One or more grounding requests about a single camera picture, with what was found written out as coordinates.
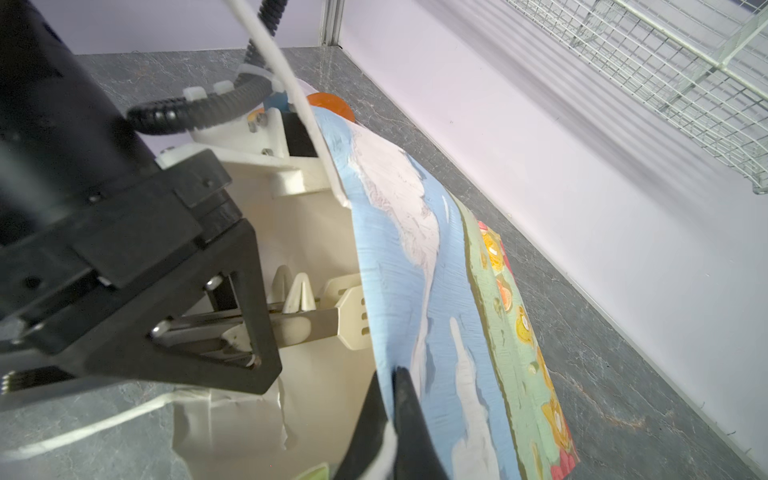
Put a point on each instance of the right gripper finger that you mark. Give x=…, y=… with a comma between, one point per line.
x=396, y=446

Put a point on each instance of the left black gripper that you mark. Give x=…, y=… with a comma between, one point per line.
x=91, y=288

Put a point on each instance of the printed paper gift bag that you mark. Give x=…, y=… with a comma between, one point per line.
x=440, y=296

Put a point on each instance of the cream and steel tongs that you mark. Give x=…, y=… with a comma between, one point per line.
x=296, y=316

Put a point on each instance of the brown round fake bun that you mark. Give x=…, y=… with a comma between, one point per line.
x=332, y=103

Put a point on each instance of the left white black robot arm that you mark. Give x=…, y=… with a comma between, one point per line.
x=64, y=144

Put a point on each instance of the long white wire basket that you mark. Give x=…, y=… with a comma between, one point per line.
x=699, y=65

